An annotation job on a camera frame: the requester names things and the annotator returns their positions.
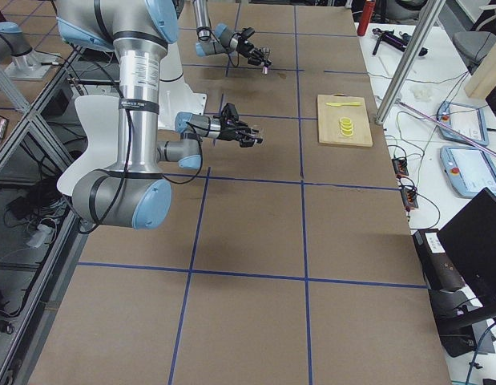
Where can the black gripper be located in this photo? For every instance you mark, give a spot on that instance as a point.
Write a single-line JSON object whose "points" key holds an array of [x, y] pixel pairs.
{"points": [[227, 133], [243, 47]]}

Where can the steel double jigger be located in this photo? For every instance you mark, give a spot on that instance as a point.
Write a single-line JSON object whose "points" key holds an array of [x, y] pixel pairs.
{"points": [[266, 61]]}

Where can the clear glass cup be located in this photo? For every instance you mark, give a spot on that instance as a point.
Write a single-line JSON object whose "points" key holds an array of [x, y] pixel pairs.
{"points": [[258, 132]]}

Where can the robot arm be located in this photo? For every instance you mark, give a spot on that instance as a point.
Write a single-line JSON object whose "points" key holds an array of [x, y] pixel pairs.
{"points": [[153, 117], [223, 40]]}

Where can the wooden cutting board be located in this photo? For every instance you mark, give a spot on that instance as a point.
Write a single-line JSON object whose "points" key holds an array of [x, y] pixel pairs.
{"points": [[329, 129]]}

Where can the yellow plastic knife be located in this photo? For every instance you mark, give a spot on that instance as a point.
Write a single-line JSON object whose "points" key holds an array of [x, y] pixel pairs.
{"points": [[343, 104]]}

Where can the red bottle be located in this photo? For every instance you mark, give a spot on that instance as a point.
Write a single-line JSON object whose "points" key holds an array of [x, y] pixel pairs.
{"points": [[365, 18]]}

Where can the white plastic chair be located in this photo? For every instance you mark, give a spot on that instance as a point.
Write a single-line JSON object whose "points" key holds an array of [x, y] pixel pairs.
{"points": [[99, 117]]}

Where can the far blue teach pendant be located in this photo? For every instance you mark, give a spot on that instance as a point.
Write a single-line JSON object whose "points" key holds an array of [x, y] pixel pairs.
{"points": [[465, 119]]}

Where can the blue teach pendant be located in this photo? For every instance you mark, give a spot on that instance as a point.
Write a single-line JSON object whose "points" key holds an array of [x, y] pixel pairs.
{"points": [[469, 170], [465, 119]]}

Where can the near blue teach pendant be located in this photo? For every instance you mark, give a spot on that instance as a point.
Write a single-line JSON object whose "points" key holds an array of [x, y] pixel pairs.
{"points": [[469, 170]]}

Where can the black laptop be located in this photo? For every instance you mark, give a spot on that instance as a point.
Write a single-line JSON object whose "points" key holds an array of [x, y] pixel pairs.
{"points": [[469, 240]]}

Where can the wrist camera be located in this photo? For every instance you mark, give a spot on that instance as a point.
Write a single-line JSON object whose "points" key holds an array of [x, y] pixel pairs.
{"points": [[229, 113], [246, 33]]}

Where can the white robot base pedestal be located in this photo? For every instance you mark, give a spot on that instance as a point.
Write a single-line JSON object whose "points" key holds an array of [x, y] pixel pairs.
{"points": [[175, 95]]}

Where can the aluminium frame post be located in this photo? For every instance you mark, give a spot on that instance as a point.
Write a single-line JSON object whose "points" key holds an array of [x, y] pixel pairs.
{"points": [[426, 21]]}

